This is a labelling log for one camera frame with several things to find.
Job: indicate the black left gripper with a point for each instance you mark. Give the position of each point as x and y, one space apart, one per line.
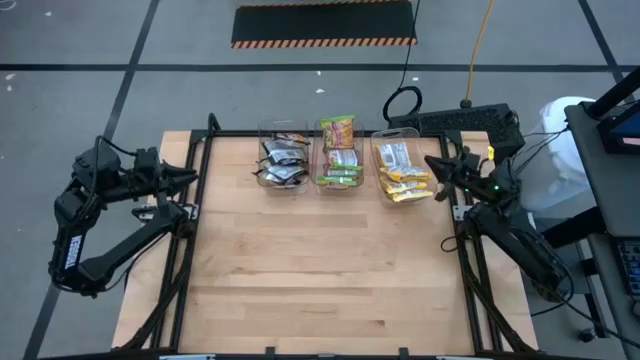
145 180

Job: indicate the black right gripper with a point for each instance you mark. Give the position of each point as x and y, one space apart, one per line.
477 177

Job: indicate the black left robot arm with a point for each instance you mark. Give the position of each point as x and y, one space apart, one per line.
70 250

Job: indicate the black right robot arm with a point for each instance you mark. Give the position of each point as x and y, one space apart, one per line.
525 245

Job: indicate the yellow tag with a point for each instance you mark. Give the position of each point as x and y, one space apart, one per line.
491 152

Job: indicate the black computer case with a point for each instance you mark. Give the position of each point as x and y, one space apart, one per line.
465 122

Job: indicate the clear plastic bin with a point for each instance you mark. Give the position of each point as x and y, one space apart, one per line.
395 134
282 125
316 150

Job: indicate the white paper sheet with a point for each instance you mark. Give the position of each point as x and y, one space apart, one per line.
531 220

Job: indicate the white bag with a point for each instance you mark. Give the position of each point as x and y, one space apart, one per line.
560 140

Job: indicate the black metal strut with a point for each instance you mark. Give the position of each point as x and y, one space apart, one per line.
612 92
575 227

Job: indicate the grey desk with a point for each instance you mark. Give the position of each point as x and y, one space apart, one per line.
607 300
600 190

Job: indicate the black monitor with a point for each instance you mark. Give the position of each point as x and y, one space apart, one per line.
625 130

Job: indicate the black hazard-striped floor mat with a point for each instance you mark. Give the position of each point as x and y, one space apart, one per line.
322 22

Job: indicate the black keyboard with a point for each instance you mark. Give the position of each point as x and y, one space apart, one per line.
631 265

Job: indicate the black caster wheel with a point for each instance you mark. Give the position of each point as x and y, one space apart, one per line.
586 335

